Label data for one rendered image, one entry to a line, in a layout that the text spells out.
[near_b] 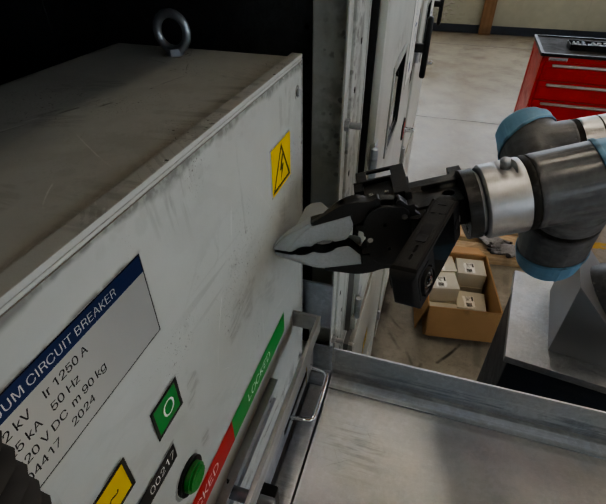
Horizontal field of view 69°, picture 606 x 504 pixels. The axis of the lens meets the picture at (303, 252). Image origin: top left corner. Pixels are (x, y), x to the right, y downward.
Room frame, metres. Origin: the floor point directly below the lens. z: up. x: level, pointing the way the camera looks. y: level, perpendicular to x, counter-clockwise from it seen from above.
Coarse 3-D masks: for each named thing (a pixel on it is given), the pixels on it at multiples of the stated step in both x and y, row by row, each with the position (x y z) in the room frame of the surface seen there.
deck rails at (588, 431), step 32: (352, 352) 0.49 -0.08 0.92; (352, 384) 0.47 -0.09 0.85; (384, 384) 0.47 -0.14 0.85; (416, 384) 0.45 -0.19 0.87; (448, 384) 0.44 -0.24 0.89; (480, 384) 0.42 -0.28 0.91; (448, 416) 0.41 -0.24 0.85; (480, 416) 0.41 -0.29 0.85; (512, 416) 0.41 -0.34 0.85; (544, 416) 0.39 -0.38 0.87; (576, 416) 0.38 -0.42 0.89; (576, 448) 0.35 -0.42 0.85
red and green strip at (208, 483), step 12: (276, 336) 0.37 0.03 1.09; (264, 360) 0.33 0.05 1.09; (264, 372) 0.33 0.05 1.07; (252, 384) 0.30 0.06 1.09; (252, 396) 0.29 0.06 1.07; (240, 408) 0.27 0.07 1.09; (240, 420) 0.26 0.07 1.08; (228, 432) 0.24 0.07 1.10; (228, 444) 0.23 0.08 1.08; (216, 456) 0.21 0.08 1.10; (216, 468) 0.21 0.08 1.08; (204, 480) 0.19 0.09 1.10; (204, 492) 0.18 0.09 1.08
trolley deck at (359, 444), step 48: (336, 432) 0.38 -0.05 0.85; (384, 432) 0.38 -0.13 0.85; (432, 432) 0.38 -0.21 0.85; (480, 432) 0.38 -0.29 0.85; (336, 480) 0.31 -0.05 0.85; (384, 480) 0.31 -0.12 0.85; (432, 480) 0.31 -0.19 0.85; (480, 480) 0.31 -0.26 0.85; (528, 480) 0.31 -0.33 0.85; (576, 480) 0.31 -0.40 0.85
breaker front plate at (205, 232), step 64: (256, 128) 0.35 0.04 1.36; (192, 192) 0.25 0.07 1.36; (256, 192) 0.35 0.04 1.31; (128, 256) 0.18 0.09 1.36; (192, 256) 0.24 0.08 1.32; (256, 256) 0.33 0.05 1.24; (0, 320) 0.11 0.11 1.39; (64, 320) 0.14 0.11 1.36; (192, 320) 0.22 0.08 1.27; (256, 320) 0.32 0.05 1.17; (0, 384) 0.10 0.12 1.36; (128, 384) 0.15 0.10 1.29; (192, 384) 0.20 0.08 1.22; (128, 448) 0.14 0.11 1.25; (192, 448) 0.19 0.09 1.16; (256, 448) 0.29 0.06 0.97
